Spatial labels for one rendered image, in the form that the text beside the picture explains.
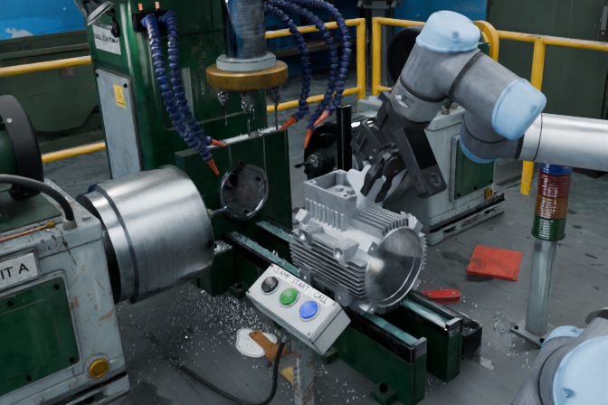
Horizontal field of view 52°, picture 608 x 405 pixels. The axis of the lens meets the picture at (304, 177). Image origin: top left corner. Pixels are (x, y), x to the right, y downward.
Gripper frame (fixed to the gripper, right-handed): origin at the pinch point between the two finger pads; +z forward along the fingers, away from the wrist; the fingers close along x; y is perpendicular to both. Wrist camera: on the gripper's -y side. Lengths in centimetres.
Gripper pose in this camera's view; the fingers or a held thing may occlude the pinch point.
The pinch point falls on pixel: (373, 203)
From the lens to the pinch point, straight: 107.2
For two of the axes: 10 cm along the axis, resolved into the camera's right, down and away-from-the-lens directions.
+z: -2.8, 6.8, 6.8
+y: -5.6, -6.9, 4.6
